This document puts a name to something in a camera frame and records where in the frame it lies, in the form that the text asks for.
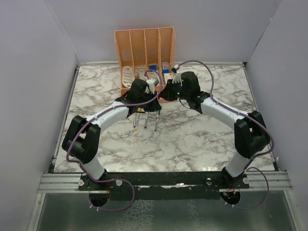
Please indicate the white oval package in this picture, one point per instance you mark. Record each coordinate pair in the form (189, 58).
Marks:
(127, 76)

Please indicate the orange desk organizer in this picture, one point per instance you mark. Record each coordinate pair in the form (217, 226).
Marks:
(145, 48)

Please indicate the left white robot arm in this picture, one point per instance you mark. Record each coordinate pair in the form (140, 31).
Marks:
(82, 138)

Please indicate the white red box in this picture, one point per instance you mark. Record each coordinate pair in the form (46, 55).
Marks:
(166, 72)

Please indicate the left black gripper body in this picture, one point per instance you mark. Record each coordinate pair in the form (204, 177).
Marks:
(149, 106)

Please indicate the yellow pen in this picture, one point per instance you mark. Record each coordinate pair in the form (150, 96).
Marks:
(137, 121)

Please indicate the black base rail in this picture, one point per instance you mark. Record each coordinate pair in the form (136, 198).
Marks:
(124, 186)

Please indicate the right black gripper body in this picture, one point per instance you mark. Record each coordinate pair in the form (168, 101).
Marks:
(175, 91)

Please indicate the purple pen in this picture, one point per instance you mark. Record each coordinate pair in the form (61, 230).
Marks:
(134, 120)

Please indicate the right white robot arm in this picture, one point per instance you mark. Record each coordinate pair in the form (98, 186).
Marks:
(249, 134)

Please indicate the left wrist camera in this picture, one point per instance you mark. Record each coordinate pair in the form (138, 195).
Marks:
(151, 84)

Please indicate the green pen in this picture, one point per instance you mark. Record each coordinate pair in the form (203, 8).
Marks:
(156, 122)

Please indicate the blue pen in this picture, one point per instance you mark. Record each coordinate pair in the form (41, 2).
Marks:
(146, 119)

